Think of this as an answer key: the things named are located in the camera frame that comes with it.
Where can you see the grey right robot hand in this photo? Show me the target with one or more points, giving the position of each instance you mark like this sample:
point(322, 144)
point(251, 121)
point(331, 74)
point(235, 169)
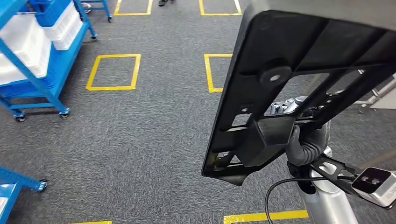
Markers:
point(315, 136)

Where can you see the black plastic plate bracket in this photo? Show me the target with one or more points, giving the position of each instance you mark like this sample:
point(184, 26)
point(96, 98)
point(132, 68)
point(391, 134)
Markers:
point(247, 61)

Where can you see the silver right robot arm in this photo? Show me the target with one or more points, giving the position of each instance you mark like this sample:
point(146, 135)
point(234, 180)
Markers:
point(328, 201)

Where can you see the blue metal shelf rack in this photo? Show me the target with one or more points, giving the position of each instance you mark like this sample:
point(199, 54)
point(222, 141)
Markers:
point(18, 178)

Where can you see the person's dark shoe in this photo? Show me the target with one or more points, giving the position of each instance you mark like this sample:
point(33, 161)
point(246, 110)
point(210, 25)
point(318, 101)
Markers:
point(162, 2)

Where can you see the blue wheeled metal cart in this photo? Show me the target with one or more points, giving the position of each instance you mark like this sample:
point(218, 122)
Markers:
point(106, 10)
point(58, 71)

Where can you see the blue plastic bin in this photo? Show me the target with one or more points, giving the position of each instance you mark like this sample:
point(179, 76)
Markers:
point(52, 14)
point(18, 89)

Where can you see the large white plastic bin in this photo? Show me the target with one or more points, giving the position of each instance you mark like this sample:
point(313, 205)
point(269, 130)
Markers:
point(24, 40)

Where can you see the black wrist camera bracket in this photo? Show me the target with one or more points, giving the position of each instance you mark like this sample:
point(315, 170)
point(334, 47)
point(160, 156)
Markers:
point(340, 181)

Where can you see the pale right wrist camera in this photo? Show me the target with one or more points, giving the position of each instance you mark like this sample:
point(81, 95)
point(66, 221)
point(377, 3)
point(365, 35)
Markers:
point(380, 191)

